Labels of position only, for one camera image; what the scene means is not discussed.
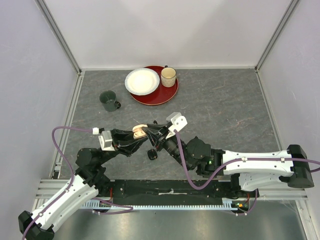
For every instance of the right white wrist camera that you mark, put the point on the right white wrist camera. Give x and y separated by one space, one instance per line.
178 122

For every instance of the beige ceramic cup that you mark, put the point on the beige ceramic cup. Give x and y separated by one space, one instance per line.
168 76

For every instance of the slotted cable duct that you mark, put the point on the slotted cable duct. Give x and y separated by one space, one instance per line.
227 205

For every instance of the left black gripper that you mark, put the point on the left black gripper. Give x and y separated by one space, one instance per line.
124 142

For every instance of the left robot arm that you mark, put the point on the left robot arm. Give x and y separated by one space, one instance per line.
87 182

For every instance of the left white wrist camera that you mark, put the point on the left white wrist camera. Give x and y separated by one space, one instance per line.
105 139

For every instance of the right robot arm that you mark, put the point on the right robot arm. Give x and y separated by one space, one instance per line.
248 171

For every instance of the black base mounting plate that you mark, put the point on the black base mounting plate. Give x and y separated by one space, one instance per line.
172 193

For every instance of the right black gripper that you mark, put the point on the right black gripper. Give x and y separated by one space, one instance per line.
156 132

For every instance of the dark green mug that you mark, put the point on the dark green mug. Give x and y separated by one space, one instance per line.
108 99

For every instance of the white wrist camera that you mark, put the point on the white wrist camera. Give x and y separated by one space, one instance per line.
105 139
178 122

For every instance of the red round tray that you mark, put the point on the red round tray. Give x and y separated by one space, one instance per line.
161 95

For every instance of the white paper plate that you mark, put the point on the white paper plate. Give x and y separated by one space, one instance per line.
142 81

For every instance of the pink earbud charging case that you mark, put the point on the pink earbud charging case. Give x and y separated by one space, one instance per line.
138 131

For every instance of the black earbud charging case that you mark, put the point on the black earbud charging case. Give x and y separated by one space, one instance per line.
152 154

